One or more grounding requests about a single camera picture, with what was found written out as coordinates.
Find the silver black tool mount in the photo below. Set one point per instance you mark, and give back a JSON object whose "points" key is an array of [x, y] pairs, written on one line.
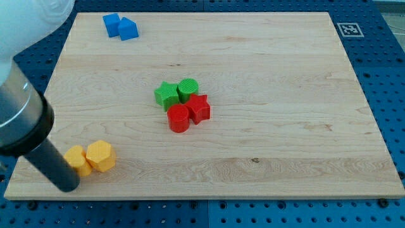
{"points": [[26, 116]]}

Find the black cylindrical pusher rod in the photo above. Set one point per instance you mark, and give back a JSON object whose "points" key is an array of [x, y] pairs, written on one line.
{"points": [[49, 161]]}

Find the yellow hexagon block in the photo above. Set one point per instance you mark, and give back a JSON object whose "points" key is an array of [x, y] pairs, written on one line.
{"points": [[101, 156]]}

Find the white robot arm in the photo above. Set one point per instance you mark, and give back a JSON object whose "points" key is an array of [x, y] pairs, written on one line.
{"points": [[23, 23]]}

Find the yellow heart block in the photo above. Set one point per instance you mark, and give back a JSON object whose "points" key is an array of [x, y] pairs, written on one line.
{"points": [[76, 158]]}

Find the blue cube block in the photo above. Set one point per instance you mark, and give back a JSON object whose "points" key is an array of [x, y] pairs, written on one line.
{"points": [[111, 23]]}

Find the blue pentagon block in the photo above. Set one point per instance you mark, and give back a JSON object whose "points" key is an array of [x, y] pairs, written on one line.
{"points": [[127, 29]]}

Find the green star block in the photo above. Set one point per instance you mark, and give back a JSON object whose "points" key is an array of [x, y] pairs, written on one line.
{"points": [[166, 95]]}

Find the red cylinder block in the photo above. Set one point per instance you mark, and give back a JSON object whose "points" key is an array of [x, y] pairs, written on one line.
{"points": [[178, 118]]}

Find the green cylinder block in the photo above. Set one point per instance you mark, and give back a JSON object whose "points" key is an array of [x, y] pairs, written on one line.
{"points": [[186, 87]]}

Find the red star block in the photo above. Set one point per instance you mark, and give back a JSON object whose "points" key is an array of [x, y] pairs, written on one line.
{"points": [[199, 108]]}

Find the wooden board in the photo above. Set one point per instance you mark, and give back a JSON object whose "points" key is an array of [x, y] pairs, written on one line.
{"points": [[289, 119]]}

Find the white fiducial marker tag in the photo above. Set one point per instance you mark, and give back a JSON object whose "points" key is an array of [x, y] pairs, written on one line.
{"points": [[348, 29]]}

